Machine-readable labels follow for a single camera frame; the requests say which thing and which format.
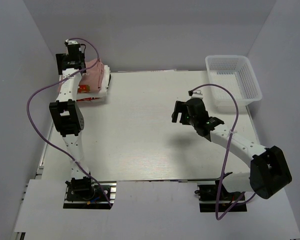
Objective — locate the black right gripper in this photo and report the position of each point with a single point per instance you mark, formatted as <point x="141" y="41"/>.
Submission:
<point x="180" y="107"/>

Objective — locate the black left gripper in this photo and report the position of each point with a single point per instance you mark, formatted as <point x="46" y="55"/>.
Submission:
<point x="61" y="58"/>

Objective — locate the pink t shirt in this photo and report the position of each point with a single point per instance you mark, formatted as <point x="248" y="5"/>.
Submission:
<point x="92" y="80"/>

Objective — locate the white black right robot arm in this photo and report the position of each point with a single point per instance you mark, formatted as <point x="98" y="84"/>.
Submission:
<point x="268" y="168"/>

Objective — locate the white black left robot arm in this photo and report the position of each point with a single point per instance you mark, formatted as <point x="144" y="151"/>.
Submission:
<point x="66" y="115"/>

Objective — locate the red folded shirt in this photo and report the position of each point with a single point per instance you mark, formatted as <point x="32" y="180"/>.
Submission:
<point x="91" y="99"/>

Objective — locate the white folded t shirt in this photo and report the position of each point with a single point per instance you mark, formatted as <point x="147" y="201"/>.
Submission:
<point x="103" y="82"/>

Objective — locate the white perforated plastic basket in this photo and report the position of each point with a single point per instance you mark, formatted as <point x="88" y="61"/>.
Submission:
<point x="234" y="73"/>

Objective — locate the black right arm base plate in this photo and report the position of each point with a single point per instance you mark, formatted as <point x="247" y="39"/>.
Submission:
<point x="207" y="195"/>

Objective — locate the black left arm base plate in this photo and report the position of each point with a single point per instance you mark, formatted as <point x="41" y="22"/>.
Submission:
<point x="87" y="194"/>

